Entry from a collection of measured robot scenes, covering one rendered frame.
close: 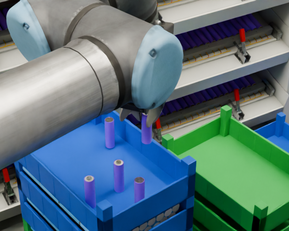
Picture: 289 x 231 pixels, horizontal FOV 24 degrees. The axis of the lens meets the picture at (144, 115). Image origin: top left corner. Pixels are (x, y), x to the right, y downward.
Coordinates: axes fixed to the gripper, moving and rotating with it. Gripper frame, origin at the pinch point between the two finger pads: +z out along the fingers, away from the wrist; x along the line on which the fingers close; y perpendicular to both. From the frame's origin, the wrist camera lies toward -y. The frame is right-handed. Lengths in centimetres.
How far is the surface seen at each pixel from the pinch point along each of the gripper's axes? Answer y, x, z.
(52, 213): 15.0, -14.7, 16.6
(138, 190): 11.5, 2.2, 6.6
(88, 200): 14.7, -6.0, 8.5
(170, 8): -50, -14, 21
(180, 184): 6.9, 8.0, 8.7
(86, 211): 18.4, -4.2, 5.8
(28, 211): 12.0, -23.1, 24.3
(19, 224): -2, -42, 61
